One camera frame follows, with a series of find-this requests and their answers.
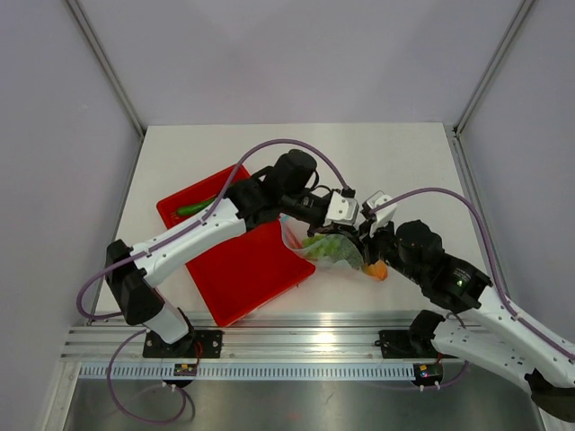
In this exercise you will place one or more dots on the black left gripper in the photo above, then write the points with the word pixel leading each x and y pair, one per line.
pixel 320 223

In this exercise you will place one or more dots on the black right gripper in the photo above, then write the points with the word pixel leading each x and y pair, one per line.
pixel 368 241

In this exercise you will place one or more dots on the orange fruit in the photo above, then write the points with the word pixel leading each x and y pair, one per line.
pixel 378 270

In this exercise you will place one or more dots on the green grape bunch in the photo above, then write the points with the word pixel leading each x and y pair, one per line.
pixel 317 247

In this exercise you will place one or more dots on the clear zip top bag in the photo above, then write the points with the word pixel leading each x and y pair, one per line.
pixel 293 233

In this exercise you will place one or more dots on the netted green cantaloupe melon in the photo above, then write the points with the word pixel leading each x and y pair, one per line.
pixel 344 250

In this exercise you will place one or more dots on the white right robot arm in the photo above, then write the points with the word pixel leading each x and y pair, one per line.
pixel 511 345

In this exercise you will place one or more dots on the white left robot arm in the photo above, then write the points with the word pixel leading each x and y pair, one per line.
pixel 137 271

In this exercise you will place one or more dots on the red plastic tray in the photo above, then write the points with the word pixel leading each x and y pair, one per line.
pixel 240 275

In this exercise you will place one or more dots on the long green chili pepper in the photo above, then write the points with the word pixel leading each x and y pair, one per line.
pixel 193 209

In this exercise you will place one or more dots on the right controller board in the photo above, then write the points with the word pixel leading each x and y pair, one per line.
pixel 430 371

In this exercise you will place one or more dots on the controller board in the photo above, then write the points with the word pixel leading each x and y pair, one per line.
pixel 185 370
pixel 430 371

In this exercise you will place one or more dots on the left controller board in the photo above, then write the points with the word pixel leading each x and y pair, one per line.
pixel 185 370

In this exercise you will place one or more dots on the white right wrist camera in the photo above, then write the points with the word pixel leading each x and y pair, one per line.
pixel 378 212

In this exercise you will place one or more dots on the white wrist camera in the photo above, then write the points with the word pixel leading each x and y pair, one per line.
pixel 378 212
pixel 341 210

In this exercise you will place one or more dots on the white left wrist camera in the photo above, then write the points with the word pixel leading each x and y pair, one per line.
pixel 341 210

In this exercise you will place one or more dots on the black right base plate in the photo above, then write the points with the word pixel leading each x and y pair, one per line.
pixel 396 344

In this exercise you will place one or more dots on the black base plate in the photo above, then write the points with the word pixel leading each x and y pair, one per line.
pixel 202 344
pixel 396 344

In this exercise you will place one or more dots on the aluminium mounting rail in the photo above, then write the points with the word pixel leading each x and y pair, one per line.
pixel 297 337

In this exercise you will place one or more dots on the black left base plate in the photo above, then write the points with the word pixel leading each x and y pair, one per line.
pixel 202 344

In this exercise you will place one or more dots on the white slotted cable duct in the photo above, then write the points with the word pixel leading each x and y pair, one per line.
pixel 253 372

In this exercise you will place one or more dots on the right aluminium frame post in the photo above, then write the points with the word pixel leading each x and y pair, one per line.
pixel 495 63

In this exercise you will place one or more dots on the aluminium frame post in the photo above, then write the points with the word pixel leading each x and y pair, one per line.
pixel 495 63
pixel 94 43

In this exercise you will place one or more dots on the left aluminium frame post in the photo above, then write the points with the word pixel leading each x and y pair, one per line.
pixel 94 43

